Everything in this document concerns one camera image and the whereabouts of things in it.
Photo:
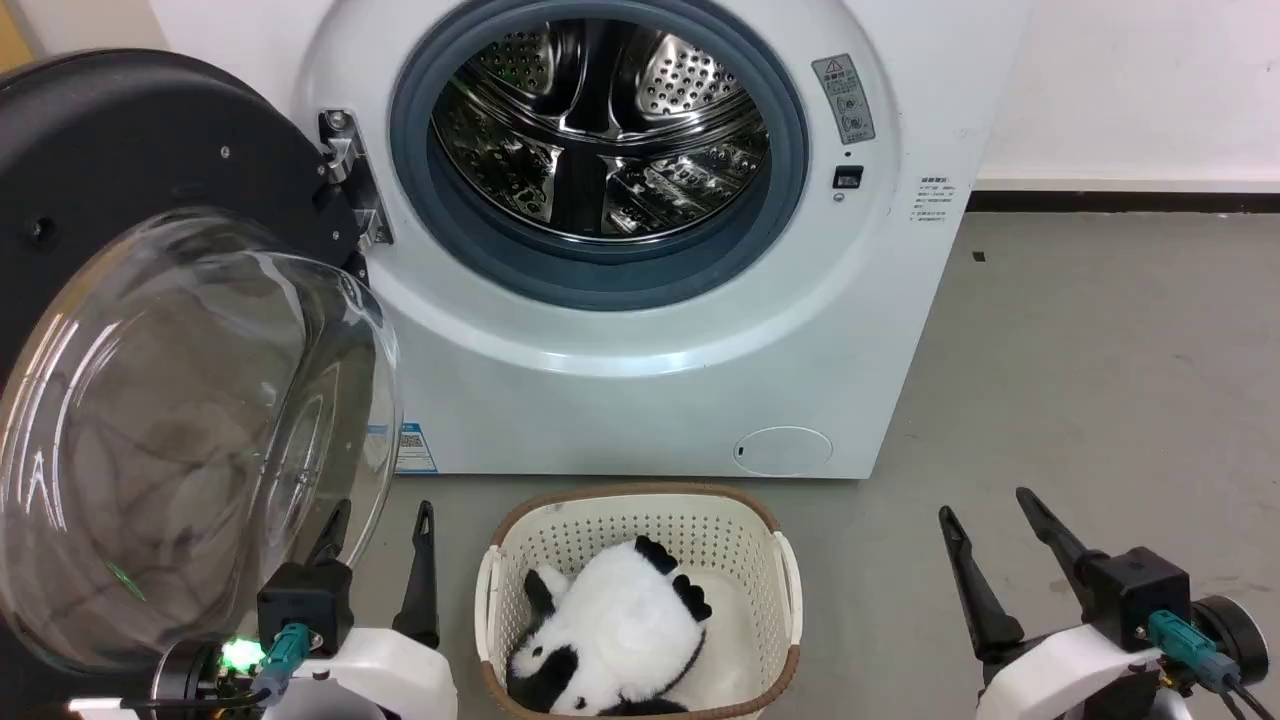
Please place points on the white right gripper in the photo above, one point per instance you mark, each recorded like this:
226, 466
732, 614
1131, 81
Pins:
1060, 675

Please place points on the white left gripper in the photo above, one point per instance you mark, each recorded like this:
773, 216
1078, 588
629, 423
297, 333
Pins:
390, 680

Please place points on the white front-load washing machine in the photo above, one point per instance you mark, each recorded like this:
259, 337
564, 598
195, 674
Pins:
650, 420

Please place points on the metal door hinge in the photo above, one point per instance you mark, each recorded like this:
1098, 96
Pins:
352, 170

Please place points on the black washer door glass bowl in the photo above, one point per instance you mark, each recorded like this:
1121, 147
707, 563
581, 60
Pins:
120, 130

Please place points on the blue energy label sticker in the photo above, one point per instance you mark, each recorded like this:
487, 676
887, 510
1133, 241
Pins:
415, 450

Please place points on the black white panda plush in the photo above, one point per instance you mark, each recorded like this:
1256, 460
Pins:
620, 620

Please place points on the round white filter cover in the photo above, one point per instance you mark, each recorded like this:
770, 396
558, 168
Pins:
783, 451

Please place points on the white plastic laundry basket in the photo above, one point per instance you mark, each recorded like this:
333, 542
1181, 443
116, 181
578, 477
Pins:
700, 530

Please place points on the stainless steel washer drum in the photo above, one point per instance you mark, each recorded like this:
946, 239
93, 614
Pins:
600, 130

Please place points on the grey warning sticker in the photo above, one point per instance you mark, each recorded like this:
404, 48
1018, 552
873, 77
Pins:
845, 100

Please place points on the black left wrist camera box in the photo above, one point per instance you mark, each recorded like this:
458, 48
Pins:
305, 605

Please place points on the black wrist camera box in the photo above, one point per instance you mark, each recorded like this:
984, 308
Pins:
305, 605
1135, 595

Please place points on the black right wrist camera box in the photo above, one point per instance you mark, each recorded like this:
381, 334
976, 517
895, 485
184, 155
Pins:
1135, 595

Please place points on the black wall baseboard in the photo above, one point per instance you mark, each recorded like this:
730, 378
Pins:
1120, 201

